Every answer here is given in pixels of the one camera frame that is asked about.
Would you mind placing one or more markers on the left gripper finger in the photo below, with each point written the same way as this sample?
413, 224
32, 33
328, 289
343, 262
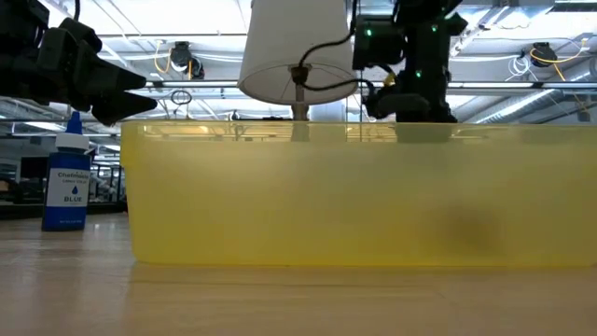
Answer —
123, 107
112, 77

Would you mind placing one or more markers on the large blue food colouring bottle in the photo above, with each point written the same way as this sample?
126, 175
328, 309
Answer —
67, 186

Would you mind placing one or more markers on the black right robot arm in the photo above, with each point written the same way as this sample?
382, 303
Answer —
426, 46

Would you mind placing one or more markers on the black background monitor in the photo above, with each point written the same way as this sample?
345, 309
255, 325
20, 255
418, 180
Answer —
30, 167

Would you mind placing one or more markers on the white shade table lamp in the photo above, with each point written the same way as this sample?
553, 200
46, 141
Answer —
298, 46

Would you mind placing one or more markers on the yellow translucent plastic bin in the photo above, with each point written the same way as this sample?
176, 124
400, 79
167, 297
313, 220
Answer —
280, 196

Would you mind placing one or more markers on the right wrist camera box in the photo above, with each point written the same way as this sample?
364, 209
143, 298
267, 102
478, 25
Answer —
378, 42

